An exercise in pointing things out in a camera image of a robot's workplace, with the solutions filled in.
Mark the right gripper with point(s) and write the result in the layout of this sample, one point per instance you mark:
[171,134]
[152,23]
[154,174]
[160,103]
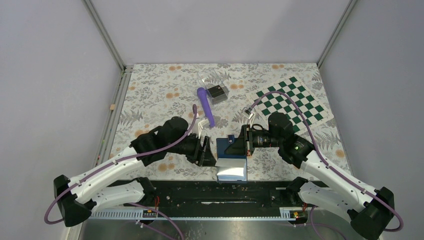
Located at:
[244,141]

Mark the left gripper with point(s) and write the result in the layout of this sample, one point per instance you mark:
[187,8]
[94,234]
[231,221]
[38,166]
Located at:
[208,159]

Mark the navy blue card holder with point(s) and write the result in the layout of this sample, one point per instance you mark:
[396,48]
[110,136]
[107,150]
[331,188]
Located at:
[231,168]

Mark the purple plastic handle tool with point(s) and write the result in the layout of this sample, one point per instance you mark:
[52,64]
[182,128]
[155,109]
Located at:
[202,95]

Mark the clear plastic card box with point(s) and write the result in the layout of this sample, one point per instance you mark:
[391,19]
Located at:
[209,79]

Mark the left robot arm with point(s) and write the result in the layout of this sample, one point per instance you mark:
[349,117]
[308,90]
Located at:
[79,196]

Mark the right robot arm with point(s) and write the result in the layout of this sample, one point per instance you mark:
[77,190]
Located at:
[368,210]

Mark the floral patterned table mat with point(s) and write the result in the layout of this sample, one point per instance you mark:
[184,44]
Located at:
[157,92]

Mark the green white checkerboard mat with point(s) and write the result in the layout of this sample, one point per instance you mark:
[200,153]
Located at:
[284,96]

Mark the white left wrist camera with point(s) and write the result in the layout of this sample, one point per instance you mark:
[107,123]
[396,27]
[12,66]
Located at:
[201,125]

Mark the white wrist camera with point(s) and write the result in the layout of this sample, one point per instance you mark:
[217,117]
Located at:
[201,125]
[249,114]

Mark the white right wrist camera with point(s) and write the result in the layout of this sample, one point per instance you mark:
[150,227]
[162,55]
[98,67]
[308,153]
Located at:
[249,114]

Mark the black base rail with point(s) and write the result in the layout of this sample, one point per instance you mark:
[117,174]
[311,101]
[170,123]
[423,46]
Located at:
[211,200]

